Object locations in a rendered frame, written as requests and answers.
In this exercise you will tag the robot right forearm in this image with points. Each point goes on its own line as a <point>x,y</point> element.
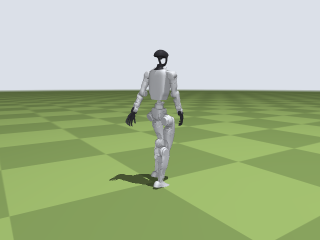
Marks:
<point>177,102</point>

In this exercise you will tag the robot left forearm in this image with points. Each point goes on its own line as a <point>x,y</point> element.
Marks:
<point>137,103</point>

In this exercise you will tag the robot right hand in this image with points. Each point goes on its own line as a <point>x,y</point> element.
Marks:
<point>181,117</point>

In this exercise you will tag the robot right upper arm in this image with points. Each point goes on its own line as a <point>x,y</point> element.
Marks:
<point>172,76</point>

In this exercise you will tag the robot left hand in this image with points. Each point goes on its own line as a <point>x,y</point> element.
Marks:
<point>131,117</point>

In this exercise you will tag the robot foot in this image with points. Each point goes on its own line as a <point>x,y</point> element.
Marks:
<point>155,174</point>
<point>157,184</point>

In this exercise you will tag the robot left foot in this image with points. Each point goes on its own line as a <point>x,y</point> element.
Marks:
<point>155,174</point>

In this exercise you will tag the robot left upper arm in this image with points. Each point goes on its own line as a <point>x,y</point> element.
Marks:
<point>144,84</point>

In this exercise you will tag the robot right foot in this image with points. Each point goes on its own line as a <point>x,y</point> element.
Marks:
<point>157,184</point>

